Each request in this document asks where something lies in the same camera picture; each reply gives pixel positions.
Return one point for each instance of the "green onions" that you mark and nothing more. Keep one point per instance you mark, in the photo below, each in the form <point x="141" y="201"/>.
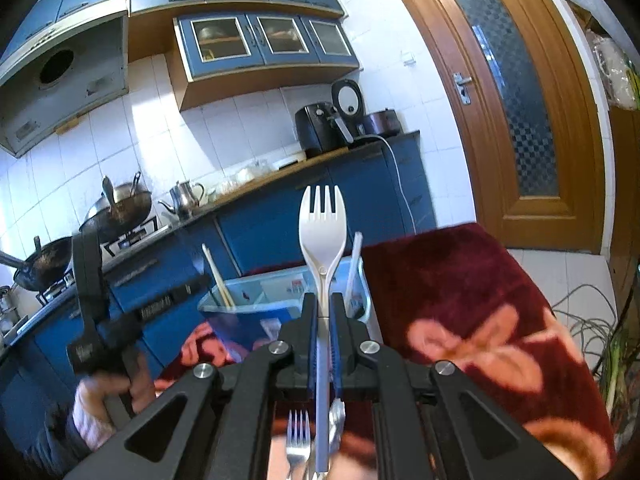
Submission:
<point x="620" y="370"/>

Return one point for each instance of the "wooden door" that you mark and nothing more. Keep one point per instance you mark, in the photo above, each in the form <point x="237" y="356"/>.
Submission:
<point x="420" y="60"/>

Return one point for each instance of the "metal fork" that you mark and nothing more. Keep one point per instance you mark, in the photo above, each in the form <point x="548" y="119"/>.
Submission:
<point x="298" y="435"/>

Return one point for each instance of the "large black wok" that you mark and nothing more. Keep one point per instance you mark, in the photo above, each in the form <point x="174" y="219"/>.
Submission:
<point x="122" y="210"/>

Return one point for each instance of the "rice cooker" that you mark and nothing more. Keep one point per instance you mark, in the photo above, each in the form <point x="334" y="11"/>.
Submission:
<point x="382" y="122"/>

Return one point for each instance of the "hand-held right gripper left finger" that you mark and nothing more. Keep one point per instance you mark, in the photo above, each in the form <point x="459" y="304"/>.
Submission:
<point x="312" y="340"/>

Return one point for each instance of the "light blue utensil holder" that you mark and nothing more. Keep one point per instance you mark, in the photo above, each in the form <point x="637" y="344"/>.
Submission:
<point x="250" y="320"/>

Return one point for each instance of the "white plastic bag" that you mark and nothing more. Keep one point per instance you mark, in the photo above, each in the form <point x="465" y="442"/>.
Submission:
<point x="615" y="60"/>

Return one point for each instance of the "blue glass-door wall cabinet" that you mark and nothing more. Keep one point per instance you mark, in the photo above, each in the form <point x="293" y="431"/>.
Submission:
<point x="265" y="45"/>

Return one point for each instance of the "gas stove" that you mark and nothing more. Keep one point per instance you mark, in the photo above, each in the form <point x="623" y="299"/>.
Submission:
<point x="135" y="235"/>

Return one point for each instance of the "metal spatula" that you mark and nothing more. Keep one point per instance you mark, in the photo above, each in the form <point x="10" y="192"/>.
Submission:
<point x="110" y="195"/>

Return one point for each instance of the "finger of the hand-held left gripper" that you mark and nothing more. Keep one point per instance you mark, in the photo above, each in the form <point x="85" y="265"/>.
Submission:
<point x="192" y="286"/>

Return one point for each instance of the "metal kettle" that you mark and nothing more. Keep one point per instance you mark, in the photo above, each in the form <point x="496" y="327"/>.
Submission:
<point x="184" y="196"/>

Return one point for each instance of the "small black wok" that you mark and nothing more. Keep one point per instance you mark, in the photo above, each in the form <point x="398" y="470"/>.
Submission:
<point x="45" y="265"/>

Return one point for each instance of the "metal ladle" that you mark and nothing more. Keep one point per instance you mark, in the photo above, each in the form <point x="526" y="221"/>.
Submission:
<point x="135" y="184"/>

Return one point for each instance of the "white plastic spork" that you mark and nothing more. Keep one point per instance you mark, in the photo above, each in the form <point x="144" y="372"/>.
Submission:
<point x="322" y="230"/>

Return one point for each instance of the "blue base kitchen cabinet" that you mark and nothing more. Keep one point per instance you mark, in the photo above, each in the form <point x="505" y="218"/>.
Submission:
<point x="350" y="195"/>

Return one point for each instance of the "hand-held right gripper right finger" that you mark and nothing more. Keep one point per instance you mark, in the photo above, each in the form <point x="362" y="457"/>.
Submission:
<point x="336" y="340"/>

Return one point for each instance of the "maroon pink printed blanket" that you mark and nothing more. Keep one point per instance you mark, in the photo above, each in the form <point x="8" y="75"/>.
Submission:
<point x="475" y="300"/>

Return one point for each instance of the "grey range hood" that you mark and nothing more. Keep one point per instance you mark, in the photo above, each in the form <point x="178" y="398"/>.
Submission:
<point x="60" y="85"/>

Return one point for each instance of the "black air fryer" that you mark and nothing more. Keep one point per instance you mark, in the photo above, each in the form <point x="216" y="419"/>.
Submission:
<point x="317" y="127"/>

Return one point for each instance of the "white light switch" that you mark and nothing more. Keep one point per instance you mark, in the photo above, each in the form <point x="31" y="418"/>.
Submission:
<point x="408" y="58"/>

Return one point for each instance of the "person's left hand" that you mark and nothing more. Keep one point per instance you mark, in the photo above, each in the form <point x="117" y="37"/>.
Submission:
<point x="145" y="385"/>

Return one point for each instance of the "person's left forearm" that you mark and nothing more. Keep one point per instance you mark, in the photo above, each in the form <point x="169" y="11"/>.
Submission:
<point x="85" y="435"/>

